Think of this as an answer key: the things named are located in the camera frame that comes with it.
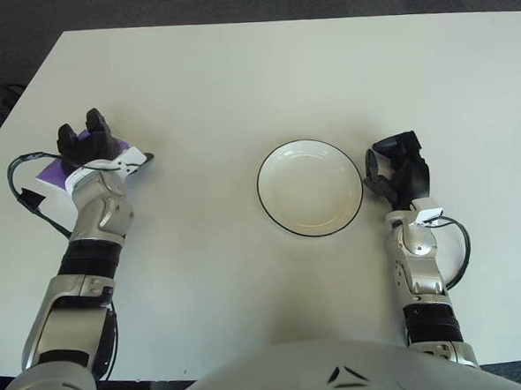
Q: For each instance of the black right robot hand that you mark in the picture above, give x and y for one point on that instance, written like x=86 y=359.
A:
x=416 y=176

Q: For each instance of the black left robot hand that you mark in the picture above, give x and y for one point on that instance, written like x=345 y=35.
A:
x=89 y=148

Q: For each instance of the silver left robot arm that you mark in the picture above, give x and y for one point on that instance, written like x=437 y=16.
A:
x=102 y=213

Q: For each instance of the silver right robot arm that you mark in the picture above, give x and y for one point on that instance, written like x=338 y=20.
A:
x=418 y=247

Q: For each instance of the white plate with black rim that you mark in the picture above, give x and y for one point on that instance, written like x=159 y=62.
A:
x=308 y=187

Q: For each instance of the grey robot torso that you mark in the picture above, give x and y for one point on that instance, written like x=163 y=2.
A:
x=342 y=375

